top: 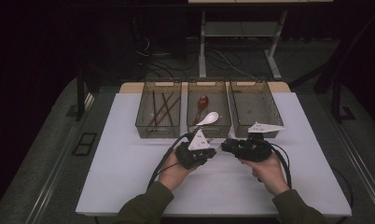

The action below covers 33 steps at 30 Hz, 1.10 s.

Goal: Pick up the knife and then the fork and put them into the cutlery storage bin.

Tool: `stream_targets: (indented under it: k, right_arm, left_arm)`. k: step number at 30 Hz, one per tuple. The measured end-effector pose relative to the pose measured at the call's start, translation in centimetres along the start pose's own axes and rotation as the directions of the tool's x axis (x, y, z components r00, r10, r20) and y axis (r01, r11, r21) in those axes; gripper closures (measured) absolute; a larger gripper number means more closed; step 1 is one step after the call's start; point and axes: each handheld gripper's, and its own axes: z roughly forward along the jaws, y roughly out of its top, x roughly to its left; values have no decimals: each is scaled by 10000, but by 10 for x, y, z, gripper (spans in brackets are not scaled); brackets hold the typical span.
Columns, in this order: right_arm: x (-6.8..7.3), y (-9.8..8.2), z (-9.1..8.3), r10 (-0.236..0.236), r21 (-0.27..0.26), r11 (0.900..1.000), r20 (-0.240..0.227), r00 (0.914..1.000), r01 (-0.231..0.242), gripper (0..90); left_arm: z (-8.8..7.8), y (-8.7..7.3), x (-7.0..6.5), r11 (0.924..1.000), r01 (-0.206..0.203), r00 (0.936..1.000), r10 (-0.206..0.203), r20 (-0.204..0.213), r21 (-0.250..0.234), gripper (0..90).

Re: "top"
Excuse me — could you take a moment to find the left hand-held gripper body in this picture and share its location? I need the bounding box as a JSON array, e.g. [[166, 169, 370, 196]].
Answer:
[[174, 130, 211, 171]]

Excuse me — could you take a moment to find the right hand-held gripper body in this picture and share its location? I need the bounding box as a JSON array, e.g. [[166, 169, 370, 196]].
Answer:
[[236, 121, 285, 162]]

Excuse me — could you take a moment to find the smoky clear plastic bin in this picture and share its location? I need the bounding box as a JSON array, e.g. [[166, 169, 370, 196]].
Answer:
[[134, 77, 183, 139], [227, 77, 285, 139], [186, 77, 232, 139]]

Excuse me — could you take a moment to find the white ceramic spoon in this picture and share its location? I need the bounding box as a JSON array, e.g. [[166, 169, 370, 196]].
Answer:
[[194, 111, 220, 127]]

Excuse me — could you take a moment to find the brown wooden spoon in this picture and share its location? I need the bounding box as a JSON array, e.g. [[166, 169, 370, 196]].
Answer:
[[192, 95, 209, 126]]

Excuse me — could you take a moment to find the brown wooden chopstick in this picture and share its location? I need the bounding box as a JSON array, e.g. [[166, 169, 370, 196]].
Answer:
[[150, 96, 182, 131], [146, 92, 177, 128]]

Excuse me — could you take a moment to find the person's right hand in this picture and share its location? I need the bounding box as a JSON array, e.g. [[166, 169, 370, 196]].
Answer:
[[241, 152, 291, 196]]

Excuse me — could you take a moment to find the person's left hand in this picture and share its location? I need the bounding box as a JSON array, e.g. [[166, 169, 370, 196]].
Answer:
[[157, 152, 197, 192]]

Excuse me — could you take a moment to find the white metal desk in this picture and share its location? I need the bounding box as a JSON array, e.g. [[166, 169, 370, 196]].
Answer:
[[187, 0, 334, 80]]

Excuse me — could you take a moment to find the black metal stand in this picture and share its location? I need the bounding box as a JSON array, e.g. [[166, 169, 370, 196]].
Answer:
[[75, 69, 88, 122], [330, 18, 357, 124]]

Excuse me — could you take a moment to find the right hand-held gripper cable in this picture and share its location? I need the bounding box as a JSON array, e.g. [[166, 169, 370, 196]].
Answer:
[[268, 141, 355, 223]]

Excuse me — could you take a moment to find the hand-held gripper cable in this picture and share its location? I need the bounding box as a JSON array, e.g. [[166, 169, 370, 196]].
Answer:
[[146, 132, 193, 190], [268, 141, 355, 223]]

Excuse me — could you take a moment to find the left hand-held gripper cable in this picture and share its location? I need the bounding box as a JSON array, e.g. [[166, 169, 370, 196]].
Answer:
[[146, 132, 193, 190]]

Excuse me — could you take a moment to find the white floor cable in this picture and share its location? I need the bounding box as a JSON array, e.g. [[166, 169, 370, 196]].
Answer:
[[213, 49, 256, 79]]

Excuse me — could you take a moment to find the tangle of black floor cables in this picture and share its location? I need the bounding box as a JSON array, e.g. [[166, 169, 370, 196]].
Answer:
[[133, 34, 258, 80]]

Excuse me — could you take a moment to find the black floor socket frame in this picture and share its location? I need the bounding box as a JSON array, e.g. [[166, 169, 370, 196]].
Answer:
[[72, 132, 99, 157]]

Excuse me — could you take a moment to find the metal floor rail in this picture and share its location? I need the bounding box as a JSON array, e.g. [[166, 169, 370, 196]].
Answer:
[[328, 119, 375, 216], [28, 92, 95, 224]]

